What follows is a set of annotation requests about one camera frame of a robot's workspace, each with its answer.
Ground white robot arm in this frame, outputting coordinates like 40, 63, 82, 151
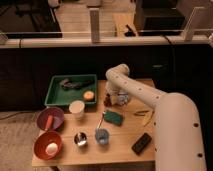
106, 64, 207, 171

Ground dark object in tray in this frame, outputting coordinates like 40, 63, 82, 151
59, 78, 94, 90

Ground green plastic tray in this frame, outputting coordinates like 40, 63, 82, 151
45, 74, 98, 107

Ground green sponge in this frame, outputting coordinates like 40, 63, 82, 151
103, 110, 123, 126

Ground orange fruit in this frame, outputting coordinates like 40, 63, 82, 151
83, 91, 95, 101

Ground yellow-green pliers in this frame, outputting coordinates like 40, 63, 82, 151
134, 110, 154, 126

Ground white paper cup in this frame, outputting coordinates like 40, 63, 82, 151
69, 100, 85, 119

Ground blue cup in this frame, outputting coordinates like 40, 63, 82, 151
95, 129, 109, 145

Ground black rectangular block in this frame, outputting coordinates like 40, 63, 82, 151
131, 133, 152, 155

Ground small steel cup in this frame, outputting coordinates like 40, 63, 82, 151
74, 132, 87, 147

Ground purple bowl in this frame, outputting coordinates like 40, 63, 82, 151
36, 107, 64, 130

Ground orange carrot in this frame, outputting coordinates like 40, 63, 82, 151
45, 115, 53, 131

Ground white egg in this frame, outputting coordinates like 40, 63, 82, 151
46, 143, 58, 155

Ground red bowl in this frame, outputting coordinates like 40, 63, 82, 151
34, 131, 62, 160

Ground white post left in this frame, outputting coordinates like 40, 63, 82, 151
89, 8, 100, 43

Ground white post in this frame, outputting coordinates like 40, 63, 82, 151
181, 7, 205, 41
89, 8, 100, 43

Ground white post right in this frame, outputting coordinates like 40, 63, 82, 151
181, 7, 205, 41

